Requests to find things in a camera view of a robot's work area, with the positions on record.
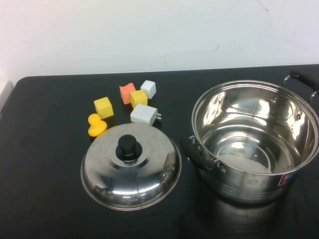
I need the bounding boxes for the steel lid with black knob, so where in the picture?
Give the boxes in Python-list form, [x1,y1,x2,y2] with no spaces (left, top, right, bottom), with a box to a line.
[80,123,182,211]

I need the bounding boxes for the white charger plug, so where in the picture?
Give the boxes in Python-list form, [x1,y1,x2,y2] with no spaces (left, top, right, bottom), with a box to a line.
[130,103,162,123]

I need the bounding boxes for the yellow foam cube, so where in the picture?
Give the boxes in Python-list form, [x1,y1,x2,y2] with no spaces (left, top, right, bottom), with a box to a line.
[93,97,115,119]
[130,90,149,109]

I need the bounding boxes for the white foam cube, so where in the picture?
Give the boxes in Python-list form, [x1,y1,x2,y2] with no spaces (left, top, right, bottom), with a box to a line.
[140,80,157,99]

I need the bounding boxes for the orange foam block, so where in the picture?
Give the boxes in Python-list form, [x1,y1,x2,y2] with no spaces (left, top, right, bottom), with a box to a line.
[119,82,137,105]

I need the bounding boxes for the yellow rubber duck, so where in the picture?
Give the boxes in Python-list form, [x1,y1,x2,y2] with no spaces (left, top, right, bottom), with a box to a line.
[87,113,108,137]

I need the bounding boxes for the stainless steel pot black handles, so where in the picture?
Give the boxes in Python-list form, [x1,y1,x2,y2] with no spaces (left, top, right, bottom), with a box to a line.
[178,70,319,205]

